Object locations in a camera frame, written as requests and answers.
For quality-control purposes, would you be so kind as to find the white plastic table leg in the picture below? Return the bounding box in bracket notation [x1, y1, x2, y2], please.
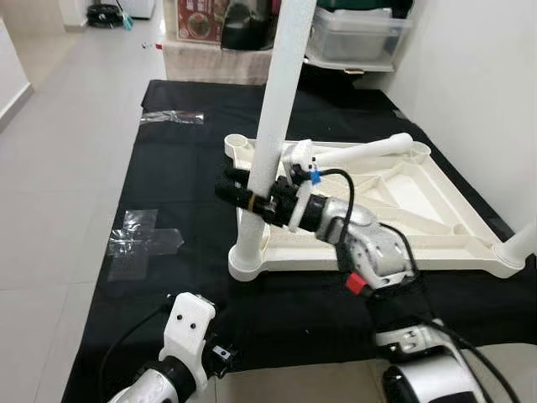
[228, 0, 318, 263]
[306, 132, 415, 171]
[493, 220, 537, 261]

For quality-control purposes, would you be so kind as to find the white plastic children table top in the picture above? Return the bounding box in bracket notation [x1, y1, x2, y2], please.
[223, 133, 537, 281]

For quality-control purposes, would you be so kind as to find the black tablecloth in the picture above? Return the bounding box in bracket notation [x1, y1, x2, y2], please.
[60, 78, 537, 403]

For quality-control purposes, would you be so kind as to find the clear tape strip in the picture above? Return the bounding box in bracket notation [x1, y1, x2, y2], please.
[139, 109, 205, 126]

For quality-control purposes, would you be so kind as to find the clear tape cross patch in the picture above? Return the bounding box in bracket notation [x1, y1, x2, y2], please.
[107, 208, 184, 282]

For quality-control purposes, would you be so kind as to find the beige cloth covered stand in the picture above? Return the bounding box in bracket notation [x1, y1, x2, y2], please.
[161, 34, 278, 85]

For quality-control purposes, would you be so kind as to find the clear box with red label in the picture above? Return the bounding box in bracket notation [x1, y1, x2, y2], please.
[174, 0, 227, 43]

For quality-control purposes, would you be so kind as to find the clear plastic storage box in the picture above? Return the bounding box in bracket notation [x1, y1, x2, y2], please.
[306, 7, 414, 72]

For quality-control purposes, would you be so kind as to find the white box appliance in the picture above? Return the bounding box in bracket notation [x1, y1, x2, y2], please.
[117, 0, 156, 19]

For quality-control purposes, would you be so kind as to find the black round floor device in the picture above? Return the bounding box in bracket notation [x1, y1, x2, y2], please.
[86, 3, 125, 29]

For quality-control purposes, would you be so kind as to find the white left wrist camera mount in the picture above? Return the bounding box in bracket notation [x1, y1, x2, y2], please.
[159, 292, 217, 391]

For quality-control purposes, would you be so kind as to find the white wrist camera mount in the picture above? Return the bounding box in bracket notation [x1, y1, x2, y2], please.
[159, 292, 217, 391]
[282, 139, 323, 233]

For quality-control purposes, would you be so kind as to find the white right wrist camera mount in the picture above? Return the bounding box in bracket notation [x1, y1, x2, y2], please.
[282, 139, 323, 233]

